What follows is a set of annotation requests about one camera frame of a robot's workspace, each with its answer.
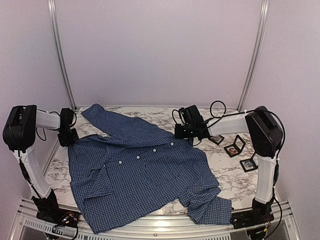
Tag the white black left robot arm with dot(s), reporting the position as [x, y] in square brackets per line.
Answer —
[19, 134]

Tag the black frame stand middle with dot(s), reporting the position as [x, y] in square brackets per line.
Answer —
[238, 144]

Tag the orange rimmed round brooch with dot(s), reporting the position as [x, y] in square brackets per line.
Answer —
[233, 151]

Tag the blue checked shirt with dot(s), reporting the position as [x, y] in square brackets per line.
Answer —
[136, 168]

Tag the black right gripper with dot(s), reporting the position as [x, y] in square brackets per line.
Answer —
[178, 134]

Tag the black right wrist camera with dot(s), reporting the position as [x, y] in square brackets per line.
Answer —
[191, 115]

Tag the black frame stand far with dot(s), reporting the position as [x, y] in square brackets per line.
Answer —
[216, 142]

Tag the white blue round brooch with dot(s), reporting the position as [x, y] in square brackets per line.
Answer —
[249, 164]

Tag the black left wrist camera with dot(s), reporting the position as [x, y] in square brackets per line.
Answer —
[66, 120]

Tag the aluminium front rail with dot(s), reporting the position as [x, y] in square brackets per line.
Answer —
[27, 226]

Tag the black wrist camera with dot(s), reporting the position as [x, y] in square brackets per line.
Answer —
[66, 120]
[191, 115]

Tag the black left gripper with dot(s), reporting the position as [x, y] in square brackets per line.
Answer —
[68, 139]

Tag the black frame stand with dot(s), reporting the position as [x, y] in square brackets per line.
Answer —
[216, 142]
[245, 168]
[238, 144]

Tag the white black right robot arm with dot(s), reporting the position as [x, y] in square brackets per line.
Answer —
[267, 134]

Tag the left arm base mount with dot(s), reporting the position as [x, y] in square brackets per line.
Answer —
[48, 210]

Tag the black frame stand near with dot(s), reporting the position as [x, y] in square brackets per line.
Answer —
[245, 168]

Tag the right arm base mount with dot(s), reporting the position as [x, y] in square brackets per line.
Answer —
[260, 213]

